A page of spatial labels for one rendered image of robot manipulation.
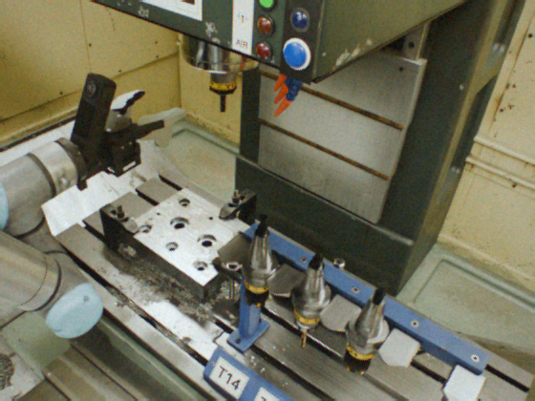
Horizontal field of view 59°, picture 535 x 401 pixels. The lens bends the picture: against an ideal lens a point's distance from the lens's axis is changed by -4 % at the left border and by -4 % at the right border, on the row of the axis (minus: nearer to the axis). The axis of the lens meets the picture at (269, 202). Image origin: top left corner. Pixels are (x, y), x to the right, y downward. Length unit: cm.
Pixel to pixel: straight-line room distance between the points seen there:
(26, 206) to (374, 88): 88
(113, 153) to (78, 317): 26
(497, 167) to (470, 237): 31
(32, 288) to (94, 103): 28
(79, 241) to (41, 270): 78
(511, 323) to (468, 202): 43
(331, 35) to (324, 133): 87
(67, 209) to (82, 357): 62
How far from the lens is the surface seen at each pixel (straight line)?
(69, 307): 66
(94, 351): 138
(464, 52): 123
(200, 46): 88
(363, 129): 136
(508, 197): 175
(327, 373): 113
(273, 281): 85
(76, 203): 184
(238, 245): 90
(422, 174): 138
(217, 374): 107
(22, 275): 63
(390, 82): 127
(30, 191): 72
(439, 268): 190
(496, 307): 186
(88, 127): 76
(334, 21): 57
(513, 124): 164
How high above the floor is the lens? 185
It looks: 39 degrees down
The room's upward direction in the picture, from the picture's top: 5 degrees clockwise
